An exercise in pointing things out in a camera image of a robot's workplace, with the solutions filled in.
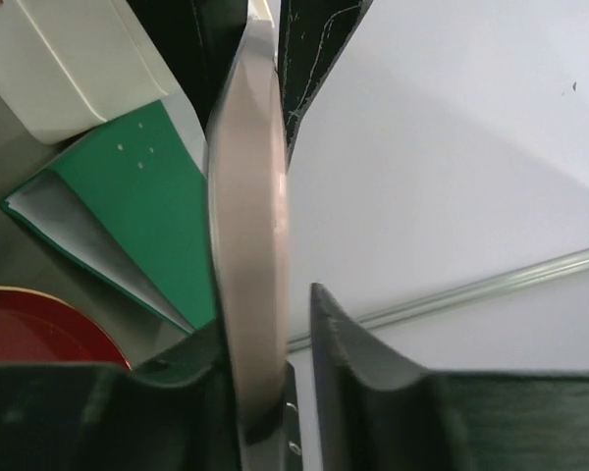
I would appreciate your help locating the white stacked drawer boxes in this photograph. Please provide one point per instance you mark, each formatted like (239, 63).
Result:
(69, 66)

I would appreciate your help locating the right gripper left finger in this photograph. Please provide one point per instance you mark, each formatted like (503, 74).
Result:
(172, 412)

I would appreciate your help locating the silver tin lid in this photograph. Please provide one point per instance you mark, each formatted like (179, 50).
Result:
(249, 227)

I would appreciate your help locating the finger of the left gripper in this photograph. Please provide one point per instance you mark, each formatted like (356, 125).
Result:
(198, 40)

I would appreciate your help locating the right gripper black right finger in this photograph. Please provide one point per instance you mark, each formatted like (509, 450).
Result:
(379, 410)

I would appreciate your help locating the red round tray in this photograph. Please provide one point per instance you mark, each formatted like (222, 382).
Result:
(39, 327)

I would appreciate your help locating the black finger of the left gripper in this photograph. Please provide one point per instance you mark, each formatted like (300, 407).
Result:
(312, 36)

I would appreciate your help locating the green binder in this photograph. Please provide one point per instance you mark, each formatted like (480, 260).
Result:
(126, 202)

